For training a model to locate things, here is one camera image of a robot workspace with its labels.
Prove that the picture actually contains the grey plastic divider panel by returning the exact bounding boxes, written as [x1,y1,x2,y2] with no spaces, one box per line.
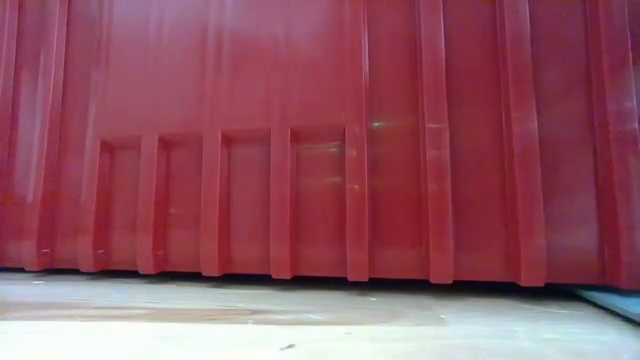
[573,287,640,324]

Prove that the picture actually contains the large red plastic bin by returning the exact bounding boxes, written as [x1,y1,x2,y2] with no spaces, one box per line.
[0,0,640,292]

